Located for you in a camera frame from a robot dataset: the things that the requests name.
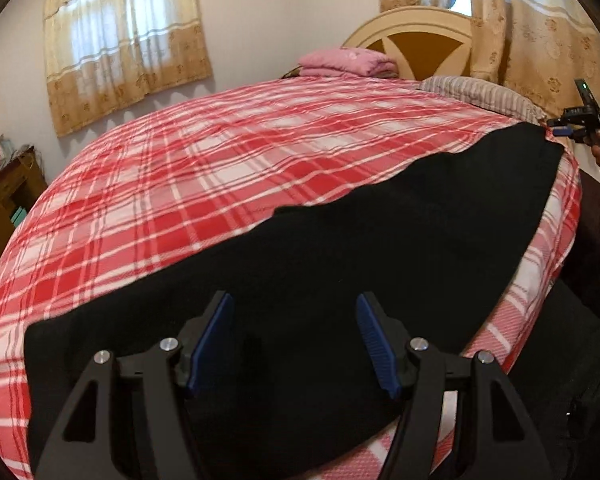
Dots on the red plaid bedspread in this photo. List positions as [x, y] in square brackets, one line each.
[180, 185]

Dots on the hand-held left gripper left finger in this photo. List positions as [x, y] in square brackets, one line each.
[210, 345]

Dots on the beige floral window curtain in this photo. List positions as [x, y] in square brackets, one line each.
[530, 35]
[125, 40]

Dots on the cream wooden headboard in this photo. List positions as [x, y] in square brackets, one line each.
[420, 45]

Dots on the brown wooden dresser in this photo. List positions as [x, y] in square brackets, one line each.
[2, 210]

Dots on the pink folded blanket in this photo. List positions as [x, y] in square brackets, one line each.
[347, 62]

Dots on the striped pillow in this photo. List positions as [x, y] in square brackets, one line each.
[480, 92]

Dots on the black pants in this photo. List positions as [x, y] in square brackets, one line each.
[360, 260]

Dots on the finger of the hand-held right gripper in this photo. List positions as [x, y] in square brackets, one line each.
[562, 132]
[562, 121]

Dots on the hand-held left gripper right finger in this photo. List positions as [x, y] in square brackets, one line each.
[375, 345]

